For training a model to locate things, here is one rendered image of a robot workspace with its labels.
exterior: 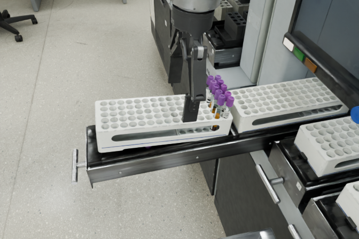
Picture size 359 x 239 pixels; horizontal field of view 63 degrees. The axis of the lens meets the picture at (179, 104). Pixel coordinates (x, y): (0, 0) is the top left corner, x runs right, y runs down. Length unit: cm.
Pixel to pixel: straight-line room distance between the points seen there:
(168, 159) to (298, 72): 42
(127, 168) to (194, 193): 92
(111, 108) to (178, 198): 95
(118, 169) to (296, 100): 45
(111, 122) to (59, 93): 167
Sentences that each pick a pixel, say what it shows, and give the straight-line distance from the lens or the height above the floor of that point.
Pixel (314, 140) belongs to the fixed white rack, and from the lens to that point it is 67.
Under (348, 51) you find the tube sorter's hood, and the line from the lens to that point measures 61.
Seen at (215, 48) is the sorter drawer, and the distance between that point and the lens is 103.
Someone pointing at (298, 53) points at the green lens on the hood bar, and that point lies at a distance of 70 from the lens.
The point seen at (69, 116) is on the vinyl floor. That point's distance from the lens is 206.
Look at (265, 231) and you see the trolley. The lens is 57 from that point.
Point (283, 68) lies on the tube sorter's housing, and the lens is 82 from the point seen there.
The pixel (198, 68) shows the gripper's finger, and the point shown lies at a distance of 51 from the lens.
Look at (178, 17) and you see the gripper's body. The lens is 52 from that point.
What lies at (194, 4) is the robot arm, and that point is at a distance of 49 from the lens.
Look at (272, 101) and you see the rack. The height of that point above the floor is 86.
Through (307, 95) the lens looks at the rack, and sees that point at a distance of 79.
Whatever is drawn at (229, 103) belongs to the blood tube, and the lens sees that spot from 63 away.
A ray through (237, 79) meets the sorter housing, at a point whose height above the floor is 73.
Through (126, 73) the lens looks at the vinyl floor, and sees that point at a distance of 234.
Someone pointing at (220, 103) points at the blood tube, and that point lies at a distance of 63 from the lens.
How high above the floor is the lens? 132
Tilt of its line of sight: 41 degrees down
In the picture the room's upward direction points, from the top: straight up
